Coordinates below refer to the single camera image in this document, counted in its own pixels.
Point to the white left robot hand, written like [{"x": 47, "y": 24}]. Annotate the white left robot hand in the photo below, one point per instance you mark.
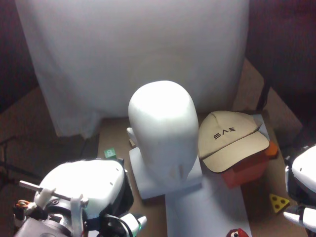
[{"x": 93, "y": 182}]

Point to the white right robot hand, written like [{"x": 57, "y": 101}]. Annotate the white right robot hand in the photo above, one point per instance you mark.
[{"x": 306, "y": 168}]

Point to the beige baseball cap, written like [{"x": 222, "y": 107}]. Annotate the beige baseball cap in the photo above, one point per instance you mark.
[{"x": 229, "y": 148}]

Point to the white robot head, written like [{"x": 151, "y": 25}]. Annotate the white robot head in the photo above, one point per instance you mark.
[{"x": 160, "y": 123}]

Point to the green and red toy block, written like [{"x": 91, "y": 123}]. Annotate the green and red toy block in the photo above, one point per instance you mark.
[{"x": 109, "y": 153}]

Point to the orange toy piece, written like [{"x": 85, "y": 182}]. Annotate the orange toy piece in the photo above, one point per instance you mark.
[{"x": 271, "y": 149}]

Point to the yellow triangle block with holes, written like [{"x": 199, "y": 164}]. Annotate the yellow triangle block with holes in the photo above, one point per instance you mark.
[{"x": 277, "y": 200}]

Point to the brown cardboard flap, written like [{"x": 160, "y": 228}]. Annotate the brown cardboard flap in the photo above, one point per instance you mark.
[
  {"x": 281, "y": 116},
  {"x": 249, "y": 81}
]

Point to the red box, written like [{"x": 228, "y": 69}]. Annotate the red box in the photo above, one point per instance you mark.
[{"x": 247, "y": 172}]

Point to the white paper sheet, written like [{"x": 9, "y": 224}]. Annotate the white paper sheet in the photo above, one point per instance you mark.
[
  {"x": 263, "y": 126},
  {"x": 209, "y": 209}
]

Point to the red bird toy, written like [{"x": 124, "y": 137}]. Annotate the red bird toy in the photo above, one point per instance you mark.
[{"x": 237, "y": 233}]

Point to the white backdrop cloth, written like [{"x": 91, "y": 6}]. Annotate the white backdrop cloth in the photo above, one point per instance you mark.
[{"x": 123, "y": 49}]

